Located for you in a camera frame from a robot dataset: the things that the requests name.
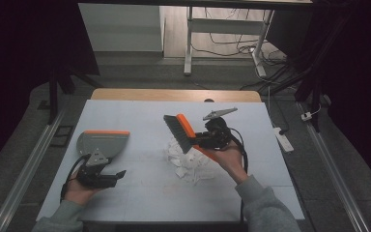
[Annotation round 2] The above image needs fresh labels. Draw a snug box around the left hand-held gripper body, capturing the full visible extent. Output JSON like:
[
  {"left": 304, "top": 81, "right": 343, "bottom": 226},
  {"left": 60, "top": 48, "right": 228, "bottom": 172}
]
[{"left": 75, "top": 148, "right": 113, "bottom": 189}]

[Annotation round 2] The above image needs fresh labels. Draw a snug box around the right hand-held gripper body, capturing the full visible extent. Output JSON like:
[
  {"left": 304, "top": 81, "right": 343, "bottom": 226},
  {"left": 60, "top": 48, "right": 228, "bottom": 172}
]
[{"left": 202, "top": 106, "right": 239, "bottom": 151}]

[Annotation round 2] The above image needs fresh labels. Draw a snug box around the orange brush with grey bristles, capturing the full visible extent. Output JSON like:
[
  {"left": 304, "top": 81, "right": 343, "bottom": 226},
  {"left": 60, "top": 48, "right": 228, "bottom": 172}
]
[{"left": 162, "top": 113, "right": 220, "bottom": 162}]

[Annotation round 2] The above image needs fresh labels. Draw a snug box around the pile of white paper scraps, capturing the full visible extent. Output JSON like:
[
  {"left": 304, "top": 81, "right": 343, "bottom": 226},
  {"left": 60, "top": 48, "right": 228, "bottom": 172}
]
[{"left": 163, "top": 137, "right": 217, "bottom": 186}]

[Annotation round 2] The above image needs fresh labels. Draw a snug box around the grey dustpan with orange edge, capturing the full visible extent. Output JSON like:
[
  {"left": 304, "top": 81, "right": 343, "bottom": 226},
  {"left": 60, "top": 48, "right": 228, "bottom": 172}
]
[{"left": 75, "top": 130, "right": 131, "bottom": 160}]

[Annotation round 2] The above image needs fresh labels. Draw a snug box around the person's left hand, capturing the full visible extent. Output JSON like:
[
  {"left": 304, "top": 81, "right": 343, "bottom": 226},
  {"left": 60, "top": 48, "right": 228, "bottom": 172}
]
[{"left": 63, "top": 176, "right": 101, "bottom": 207}]

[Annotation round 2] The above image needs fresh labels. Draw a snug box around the person's right hand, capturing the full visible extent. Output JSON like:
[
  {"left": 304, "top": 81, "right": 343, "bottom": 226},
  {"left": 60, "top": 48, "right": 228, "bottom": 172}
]
[{"left": 210, "top": 140, "right": 249, "bottom": 186}]

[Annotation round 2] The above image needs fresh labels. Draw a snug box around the wooden table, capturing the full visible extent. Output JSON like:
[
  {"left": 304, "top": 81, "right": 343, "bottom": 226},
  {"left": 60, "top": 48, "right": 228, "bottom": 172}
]
[{"left": 90, "top": 88, "right": 263, "bottom": 103}]

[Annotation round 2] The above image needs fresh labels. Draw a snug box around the pale blue table cover board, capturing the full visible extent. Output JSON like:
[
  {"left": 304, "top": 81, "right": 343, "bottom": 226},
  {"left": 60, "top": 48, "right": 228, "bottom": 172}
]
[{"left": 36, "top": 99, "right": 305, "bottom": 223}]

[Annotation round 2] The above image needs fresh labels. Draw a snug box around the white power strip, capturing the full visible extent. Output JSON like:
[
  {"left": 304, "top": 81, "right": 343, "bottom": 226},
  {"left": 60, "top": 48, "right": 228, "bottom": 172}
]
[{"left": 272, "top": 127, "right": 295, "bottom": 154}]

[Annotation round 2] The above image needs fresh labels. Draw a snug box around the small white plug adapter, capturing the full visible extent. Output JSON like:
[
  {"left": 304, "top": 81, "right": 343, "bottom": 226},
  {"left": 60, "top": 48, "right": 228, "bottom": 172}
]
[{"left": 300, "top": 110, "right": 314, "bottom": 123}]

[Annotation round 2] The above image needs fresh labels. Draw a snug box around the black metal stand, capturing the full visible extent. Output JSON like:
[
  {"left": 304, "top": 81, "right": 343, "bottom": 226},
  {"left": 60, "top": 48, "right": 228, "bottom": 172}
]
[
  {"left": 37, "top": 62, "right": 104, "bottom": 126},
  {"left": 257, "top": 13, "right": 352, "bottom": 133}
]

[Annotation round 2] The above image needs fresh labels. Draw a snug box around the white cabinet panel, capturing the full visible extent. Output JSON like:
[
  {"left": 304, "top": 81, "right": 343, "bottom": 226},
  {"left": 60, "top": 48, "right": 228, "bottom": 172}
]
[{"left": 77, "top": 3, "right": 166, "bottom": 53}]

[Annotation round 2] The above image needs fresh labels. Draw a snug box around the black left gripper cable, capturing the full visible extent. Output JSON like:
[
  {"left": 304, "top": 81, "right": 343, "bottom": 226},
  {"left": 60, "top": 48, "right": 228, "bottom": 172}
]
[{"left": 59, "top": 153, "right": 92, "bottom": 203}]

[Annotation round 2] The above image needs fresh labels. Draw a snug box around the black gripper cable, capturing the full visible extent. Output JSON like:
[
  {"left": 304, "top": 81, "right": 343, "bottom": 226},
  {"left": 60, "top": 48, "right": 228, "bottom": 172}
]
[
  {"left": 59, "top": 153, "right": 92, "bottom": 203},
  {"left": 229, "top": 127, "right": 249, "bottom": 224}
]

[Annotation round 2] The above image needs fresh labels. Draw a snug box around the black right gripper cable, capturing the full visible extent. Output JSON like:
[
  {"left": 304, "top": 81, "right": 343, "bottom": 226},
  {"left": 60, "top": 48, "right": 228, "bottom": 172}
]
[{"left": 229, "top": 127, "right": 249, "bottom": 224}]

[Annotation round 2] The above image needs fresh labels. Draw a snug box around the black rectangular floor frame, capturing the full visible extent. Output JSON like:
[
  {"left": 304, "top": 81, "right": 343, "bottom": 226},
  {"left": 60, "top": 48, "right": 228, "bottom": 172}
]
[{"left": 50, "top": 125, "right": 75, "bottom": 149}]

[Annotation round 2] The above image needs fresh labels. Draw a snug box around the aluminium floor rail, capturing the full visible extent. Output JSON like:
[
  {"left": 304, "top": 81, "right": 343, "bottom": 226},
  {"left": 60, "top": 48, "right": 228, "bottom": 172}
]
[
  {"left": 0, "top": 107, "right": 67, "bottom": 232},
  {"left": 296, "top": 101, "right": 371, "bottom": 232}
]

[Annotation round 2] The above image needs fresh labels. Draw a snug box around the tangle of black floor cables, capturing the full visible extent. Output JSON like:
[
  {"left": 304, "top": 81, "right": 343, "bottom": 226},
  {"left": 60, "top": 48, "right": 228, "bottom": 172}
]
[{"left": 191, "top": 8, "right": 300, "bottom": 93}]

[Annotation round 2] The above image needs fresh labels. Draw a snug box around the white desk frame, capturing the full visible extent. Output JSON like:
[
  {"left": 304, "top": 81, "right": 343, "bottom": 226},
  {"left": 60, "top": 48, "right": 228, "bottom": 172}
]
[{"left": 183, "top": 6, "right": 275, "bottom": 78}]

